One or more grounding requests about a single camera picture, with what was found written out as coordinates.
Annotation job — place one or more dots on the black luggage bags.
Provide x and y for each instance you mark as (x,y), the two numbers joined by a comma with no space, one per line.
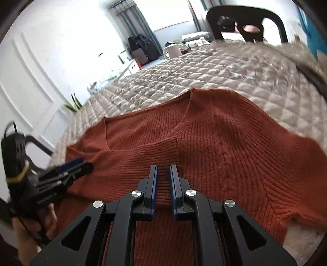
(148,46)

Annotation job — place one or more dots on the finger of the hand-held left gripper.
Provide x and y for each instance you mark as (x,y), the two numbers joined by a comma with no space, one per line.
(81,170)
(69,165)

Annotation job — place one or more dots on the rust orange knit sweater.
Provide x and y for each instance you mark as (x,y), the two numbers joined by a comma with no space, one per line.
(217,143)

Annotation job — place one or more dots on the brown wooden chair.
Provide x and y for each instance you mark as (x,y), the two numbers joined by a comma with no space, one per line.
(38,144)

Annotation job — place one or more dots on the white bedding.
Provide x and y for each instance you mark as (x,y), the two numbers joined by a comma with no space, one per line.
(196,35)

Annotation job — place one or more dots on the grey curtain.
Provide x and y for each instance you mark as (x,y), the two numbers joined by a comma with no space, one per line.
(132,18)
(196,15)

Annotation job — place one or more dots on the pink and white kettle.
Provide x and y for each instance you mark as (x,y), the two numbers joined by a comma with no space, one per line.
(171,51)

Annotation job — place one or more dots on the dark curved-back chair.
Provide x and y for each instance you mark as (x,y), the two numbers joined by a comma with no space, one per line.
(255,10)

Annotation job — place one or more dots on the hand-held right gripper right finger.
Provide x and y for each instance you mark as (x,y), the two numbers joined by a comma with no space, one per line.
(173,189)

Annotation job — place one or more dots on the person's left hand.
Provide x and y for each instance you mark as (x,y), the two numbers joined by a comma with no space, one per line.
(25,237)

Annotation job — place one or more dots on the brown suitcase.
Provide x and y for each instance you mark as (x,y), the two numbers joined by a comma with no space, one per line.
(140,56)

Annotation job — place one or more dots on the beige quilted blanket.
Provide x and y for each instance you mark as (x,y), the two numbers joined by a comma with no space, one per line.
(204,71)

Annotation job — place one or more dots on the window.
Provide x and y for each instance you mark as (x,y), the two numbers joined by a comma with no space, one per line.
(166,12)

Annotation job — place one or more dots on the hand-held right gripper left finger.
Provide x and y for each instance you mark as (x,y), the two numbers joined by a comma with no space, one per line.
(153,189)

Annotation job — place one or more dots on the green potted plant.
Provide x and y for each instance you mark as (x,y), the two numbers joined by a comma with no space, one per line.
(74,104)

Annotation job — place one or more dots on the pink cloth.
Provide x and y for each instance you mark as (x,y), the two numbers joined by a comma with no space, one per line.
(249,28)

